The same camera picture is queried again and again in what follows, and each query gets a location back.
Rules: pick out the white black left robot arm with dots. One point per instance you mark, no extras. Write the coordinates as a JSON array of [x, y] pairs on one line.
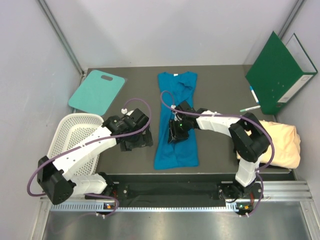
[[59, 179]]

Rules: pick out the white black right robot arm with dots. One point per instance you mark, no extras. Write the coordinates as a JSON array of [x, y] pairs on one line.
[[250, 140]]

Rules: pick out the teal cutting board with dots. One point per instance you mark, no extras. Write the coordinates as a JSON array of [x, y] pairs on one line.
[[97, 92]]

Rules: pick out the white blue marker pen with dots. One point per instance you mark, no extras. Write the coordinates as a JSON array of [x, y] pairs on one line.
[[254, 95]]

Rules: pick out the white perforated plastic basket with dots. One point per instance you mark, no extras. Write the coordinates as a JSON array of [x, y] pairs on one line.
[[73, 129]]

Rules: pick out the black folded t shirt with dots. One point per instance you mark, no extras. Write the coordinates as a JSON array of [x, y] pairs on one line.
[[275, 168]]

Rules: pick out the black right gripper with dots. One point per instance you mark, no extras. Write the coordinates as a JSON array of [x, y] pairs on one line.
[[175, 136]]

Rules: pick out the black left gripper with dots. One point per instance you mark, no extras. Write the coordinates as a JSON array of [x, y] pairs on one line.
[[145, 139]]

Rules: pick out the cream folded t shirt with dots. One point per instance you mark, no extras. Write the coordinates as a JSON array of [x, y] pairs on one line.
[[286, 143]]

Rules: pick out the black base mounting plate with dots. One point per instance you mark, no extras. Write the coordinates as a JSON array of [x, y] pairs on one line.
[[181, 193]]

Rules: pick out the white green marker pen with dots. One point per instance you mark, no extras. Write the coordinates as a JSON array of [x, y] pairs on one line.
[[250, 108]]

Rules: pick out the aluminium frame rail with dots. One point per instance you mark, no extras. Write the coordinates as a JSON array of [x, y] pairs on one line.
[[60, 35]]

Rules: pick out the green lever arch binder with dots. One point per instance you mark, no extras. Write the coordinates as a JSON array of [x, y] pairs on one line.
[[280, 72]]

